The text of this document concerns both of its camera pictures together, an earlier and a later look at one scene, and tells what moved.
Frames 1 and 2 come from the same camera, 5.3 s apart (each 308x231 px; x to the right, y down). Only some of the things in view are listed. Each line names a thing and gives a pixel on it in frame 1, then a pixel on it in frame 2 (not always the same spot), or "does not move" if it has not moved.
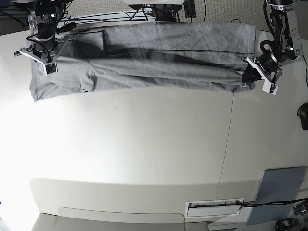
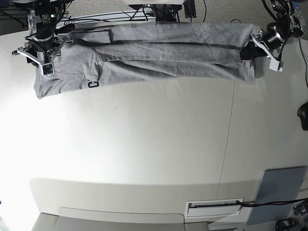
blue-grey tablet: x=277 y=185 does not move
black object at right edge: x=302 y=113 does not move
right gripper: x=265 y=67 to x=269 y=39
